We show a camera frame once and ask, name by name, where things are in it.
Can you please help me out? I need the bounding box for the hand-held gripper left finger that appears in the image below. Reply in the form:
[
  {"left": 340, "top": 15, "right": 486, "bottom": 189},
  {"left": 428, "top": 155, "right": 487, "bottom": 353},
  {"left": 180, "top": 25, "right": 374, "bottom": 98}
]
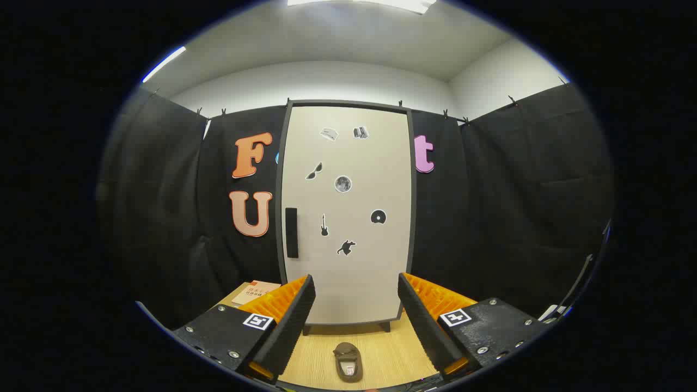
[{"left": 173, "top": 274, "right": 316, "bottom": 384}]

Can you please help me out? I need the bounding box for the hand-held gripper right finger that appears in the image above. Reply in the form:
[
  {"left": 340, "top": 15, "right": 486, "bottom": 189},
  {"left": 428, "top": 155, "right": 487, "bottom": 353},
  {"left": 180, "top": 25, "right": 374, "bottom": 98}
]
[{"left": 398, "top": 272, "right": 551, "bottom": 382}]

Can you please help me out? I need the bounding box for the brown fuzzy shoe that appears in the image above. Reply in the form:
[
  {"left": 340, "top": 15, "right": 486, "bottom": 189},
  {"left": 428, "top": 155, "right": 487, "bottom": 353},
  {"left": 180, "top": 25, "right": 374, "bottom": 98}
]
[{"left": 333, "top": 342, "right": 364, "bottom": 383}]

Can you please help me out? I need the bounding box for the black door handle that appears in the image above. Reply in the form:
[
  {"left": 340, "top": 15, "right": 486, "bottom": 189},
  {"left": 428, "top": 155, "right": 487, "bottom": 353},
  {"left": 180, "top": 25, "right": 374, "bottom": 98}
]
[{"left": 285, "top": 207, "right": 299, "bottom": 259}]

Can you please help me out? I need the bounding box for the dark grey shoe cabinet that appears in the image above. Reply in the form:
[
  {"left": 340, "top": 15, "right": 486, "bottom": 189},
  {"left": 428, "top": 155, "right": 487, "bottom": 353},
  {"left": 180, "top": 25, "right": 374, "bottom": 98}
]
[{"left": 275, "top": 100, "right": 417, "bottom": 334}]

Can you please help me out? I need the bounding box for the black backdrop cloth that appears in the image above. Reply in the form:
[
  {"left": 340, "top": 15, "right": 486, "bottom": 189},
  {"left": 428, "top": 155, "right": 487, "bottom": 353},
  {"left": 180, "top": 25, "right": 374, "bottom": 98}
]
[{"left": 97, "top": 82, "right": 615, "bottom": 333}]

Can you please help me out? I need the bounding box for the narrow ceiling light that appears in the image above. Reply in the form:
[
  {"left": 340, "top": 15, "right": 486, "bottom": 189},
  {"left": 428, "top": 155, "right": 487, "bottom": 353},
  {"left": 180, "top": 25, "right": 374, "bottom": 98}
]
[{"left": 143, "top": 46, "right": 187, "bottom": 83}]

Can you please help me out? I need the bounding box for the wide ceiling light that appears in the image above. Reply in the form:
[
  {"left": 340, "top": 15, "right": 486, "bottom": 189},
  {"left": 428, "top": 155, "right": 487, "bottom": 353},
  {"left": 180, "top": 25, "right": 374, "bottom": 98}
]
[{"left": 287, "top": 0, "right": 436, "bottom": 15}]

